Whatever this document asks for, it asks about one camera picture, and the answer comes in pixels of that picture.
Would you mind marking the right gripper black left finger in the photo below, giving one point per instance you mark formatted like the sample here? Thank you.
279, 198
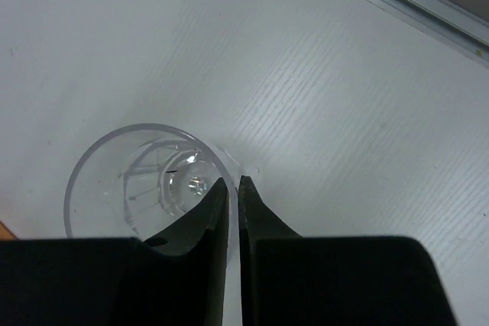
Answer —
176, 277

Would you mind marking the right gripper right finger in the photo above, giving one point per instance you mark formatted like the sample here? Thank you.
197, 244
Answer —
288, 279

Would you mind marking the clear plastic cup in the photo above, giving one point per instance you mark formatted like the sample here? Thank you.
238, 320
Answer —
139, 179

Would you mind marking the orange cloth napkin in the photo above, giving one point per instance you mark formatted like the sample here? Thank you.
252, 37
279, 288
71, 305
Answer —
5, 233

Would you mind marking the aluminium table edge rail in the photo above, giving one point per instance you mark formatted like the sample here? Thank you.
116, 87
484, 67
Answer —
456, 25

